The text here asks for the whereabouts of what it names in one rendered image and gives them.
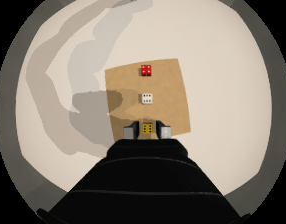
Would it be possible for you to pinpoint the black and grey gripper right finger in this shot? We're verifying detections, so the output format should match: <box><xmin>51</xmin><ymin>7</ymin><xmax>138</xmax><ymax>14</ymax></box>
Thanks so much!
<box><xmin>156</xmin><ymin>121</ymin><xmax>171</xmax><ymax>139</ymax></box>

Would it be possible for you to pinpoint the tan flat mat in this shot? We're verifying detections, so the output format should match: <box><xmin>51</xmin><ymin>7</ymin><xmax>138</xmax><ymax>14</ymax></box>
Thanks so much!
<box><xmin>105</xmin><ymin>58</ymin><xmax>191</xmax><ymax>142</ymax></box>

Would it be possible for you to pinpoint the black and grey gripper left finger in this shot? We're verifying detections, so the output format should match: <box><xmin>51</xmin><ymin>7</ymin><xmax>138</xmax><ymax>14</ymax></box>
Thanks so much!
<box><xmin>123</xmin><ymin>121</ymin><xmax>140</xmax><ymax>139</ymax></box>

